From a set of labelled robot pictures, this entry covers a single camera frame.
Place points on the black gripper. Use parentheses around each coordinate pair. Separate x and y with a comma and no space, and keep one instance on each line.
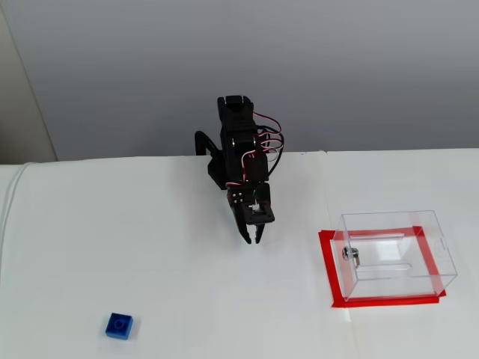
(239,221)

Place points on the blue lego brick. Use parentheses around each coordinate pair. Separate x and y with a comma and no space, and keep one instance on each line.
(119,326)

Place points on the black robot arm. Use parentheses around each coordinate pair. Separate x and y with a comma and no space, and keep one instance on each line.
(237,123)

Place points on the silver metal box lock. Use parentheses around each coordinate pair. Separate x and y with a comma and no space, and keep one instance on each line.
(350,254)

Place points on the transparent plastic box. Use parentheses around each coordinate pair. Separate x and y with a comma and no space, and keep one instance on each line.
(396,258)

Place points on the red tape strip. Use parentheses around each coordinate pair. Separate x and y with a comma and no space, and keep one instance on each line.
(430,261)
(385,300)
(374,232)
(326,261)

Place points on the black table clamp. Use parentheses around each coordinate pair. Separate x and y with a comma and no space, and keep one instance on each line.
(204,140)

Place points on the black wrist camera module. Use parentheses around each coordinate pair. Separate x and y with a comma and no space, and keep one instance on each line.
(258,214)

